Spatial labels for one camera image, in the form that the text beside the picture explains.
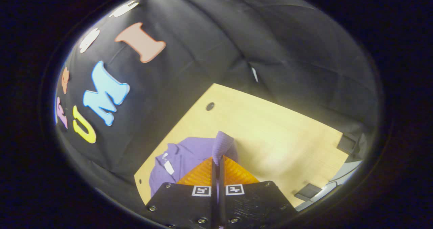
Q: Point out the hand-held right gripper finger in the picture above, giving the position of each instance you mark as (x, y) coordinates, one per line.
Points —
(222, 205)
(213, 205)

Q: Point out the purple shirt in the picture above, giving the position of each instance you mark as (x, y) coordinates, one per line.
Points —
(189, 154)

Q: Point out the black table clamp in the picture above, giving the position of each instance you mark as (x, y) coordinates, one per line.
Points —
(308, 191)
(348, 142)

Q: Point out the black backdrop cloth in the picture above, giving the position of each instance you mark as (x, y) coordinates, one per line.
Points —
(203, 36)

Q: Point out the white garment hang tag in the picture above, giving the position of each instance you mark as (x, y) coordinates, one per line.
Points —
(168, 166)

